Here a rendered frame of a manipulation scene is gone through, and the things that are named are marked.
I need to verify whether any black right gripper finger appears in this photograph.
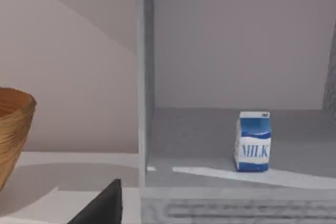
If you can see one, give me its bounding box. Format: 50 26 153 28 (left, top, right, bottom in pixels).
67 178 124 224

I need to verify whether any grey open cabinet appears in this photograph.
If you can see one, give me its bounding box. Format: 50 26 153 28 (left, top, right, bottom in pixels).
135 0 336 224

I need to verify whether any woven wooden basket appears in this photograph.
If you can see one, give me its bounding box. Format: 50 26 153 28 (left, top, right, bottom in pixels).
0 87 37 192

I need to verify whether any blue and white milk carton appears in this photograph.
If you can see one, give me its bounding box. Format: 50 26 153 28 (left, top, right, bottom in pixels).
233 111 272 173

